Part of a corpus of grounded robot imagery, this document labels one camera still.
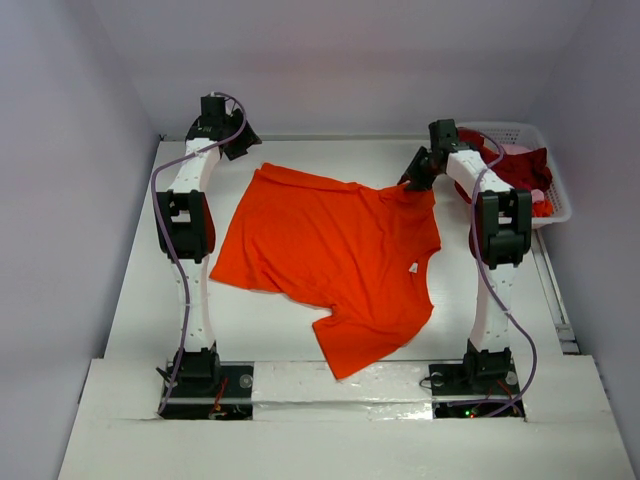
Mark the orange t shirt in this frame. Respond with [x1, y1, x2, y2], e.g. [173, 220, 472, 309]
[210, 163, 441, 380]

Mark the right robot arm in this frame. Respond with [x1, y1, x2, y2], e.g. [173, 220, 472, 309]
[401, 119, 532, 397]

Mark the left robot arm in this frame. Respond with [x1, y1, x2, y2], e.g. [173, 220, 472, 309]
[150, 92, 261, 403]

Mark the white plastic basket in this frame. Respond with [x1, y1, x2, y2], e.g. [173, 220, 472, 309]
[458, 121, 571, 228]

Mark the dark red t shirt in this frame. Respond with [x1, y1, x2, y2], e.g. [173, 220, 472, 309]
[459, 129, 553, 206]

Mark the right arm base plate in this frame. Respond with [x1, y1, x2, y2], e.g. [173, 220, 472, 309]
[419, 363, 525, 419]

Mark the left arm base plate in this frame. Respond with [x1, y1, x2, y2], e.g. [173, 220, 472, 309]
[159, 362, 254, 421]

